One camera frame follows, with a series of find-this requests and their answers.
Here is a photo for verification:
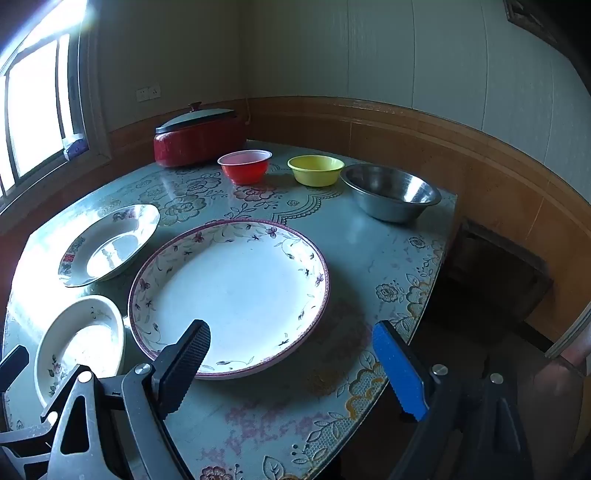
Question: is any red cooking pot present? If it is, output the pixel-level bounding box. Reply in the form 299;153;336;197
154;117;248;167

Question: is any white rose-print deep plate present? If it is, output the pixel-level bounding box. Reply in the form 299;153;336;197
34;295;127;409

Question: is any stainless steel bowl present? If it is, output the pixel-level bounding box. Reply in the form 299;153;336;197
341;165;442;223

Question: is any deep plate with red print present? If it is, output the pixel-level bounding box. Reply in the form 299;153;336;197
58;203;161;289

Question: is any grey pot lid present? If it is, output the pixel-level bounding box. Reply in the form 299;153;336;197
155;102;237;135

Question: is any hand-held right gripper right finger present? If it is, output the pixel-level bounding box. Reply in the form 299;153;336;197
372;320;525;480

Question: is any dark picture frame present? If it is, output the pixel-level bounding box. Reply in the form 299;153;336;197
503;0;561;47

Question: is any yellow plastic bowl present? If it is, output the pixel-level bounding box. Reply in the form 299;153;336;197
287;155;345;188

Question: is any window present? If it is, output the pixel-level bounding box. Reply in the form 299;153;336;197
0;0;112;217

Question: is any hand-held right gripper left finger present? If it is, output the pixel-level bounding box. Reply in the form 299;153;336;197
41;318;212;480

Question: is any red plastic bowl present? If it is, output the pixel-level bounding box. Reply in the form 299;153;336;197
217;150;273;186

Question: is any dark wooden stool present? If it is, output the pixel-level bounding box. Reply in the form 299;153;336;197
445;219;555;342

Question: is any large purple-rimmed floral plate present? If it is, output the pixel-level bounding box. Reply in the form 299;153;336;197
128;219;331;380

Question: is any purple item on windowsill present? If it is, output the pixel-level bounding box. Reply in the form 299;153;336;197
62;134;88;160

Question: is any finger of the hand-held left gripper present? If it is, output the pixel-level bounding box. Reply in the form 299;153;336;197
0;413;58;480
0;344;30;394

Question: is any floral tablecloth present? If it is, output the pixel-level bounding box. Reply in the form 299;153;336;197
2;141;458;480

